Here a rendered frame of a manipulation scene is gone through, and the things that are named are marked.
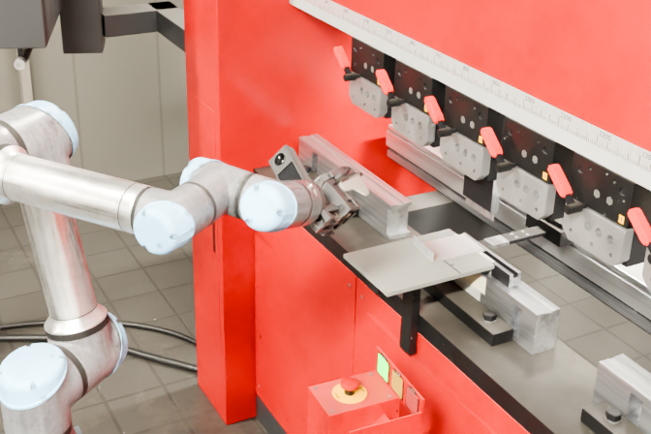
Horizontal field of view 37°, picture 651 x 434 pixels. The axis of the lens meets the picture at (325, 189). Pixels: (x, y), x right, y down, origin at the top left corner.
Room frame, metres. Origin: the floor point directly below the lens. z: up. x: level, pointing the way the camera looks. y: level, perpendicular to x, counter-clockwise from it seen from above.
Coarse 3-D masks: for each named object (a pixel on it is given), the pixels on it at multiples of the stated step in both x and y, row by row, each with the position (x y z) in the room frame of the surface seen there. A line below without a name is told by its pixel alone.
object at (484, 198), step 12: (468, 180) 1.92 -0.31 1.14; (480, 180) 1.89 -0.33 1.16; (492, 180) 1.85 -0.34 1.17; (468, 192) 1.92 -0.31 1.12; (480, 192) 1.88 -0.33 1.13; (492, 192) 1.85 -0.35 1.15; (468, 204) 1.93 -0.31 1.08; (480, 204) 1.88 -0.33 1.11; (492, 204) 1.85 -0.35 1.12; (492, 216) 1.86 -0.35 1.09
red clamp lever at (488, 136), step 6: (480, 132) 1.79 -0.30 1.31; (486, 132) 1.78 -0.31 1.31; (492, 132) 1.78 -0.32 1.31; (486, 138) 1.77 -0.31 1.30; (492, 138) 1.77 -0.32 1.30; (486, 144) 1.77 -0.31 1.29; (492, 144) 1.76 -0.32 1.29; (498, 144) 1.76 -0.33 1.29; (492, 150) 1.75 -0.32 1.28; (498, 150) 1.75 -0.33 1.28; (492, 156) 1.75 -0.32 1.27; (498, 156) 1.74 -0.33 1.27; (498, 162) 1.74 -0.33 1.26; (504, 162) 1.74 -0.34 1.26; (510, 162) 1.74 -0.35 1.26; (498, 168) 1.72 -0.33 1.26; (504, 168) 1.72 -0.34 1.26; (510, 168) 1.73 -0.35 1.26
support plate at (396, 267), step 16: (400, 240) 1.91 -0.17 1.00; (352, 256) 1.83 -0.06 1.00; (368, 256) 1.83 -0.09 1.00; (384, 256) 1.84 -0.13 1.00; (400, 256) 1.84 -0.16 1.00; (416, 256) 1.84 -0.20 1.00; (464, 256) 1.85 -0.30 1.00; (480, 256) 1.85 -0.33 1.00; (368, 272) 1.76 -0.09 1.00; (384, 272) 1.77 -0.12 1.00; (400, 272) 1.77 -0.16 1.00; (416, 272) 1.77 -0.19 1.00; (432, 272) 1.77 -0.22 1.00; (448, 272) 1.77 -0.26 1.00; (464, 272) 1.77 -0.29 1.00; (384, 288) 1.70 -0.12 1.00; (400, 288) 1.70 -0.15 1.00; (416, 288) 1.72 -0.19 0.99
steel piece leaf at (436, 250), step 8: (416, 240) 1.88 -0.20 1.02; (432, 240) 1.91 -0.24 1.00; (440, 240) 1.91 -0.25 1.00; (448, 240) 1.91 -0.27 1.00; (456, 240) 1.91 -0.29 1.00; (424, 248) 1.85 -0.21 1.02; (432, 248) 1.87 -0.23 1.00; (440, 248) 1.87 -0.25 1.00; (448, 248) 1.87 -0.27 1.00; (456, 248) 1.88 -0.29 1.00; (464, 248) 1.88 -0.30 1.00; (432, 256) 1.82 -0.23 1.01; (440, 256) 1.84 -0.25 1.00; (448, 256) 1.84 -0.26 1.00; (456, 256) 1.84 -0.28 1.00
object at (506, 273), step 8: (464, 232) 1.95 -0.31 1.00; (488, 256) 1.86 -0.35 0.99; (496, 256) 1.85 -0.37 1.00; (496, 264) 1.81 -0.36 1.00; (504, 264) 1.82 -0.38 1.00; (496, 272) 1.81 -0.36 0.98; (504, 272) 1.78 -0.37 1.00; (512, 272) 1.79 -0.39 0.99; (520, 272) 1.78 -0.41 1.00; (504, 280) 1.78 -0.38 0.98; (512, 280) 1.77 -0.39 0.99
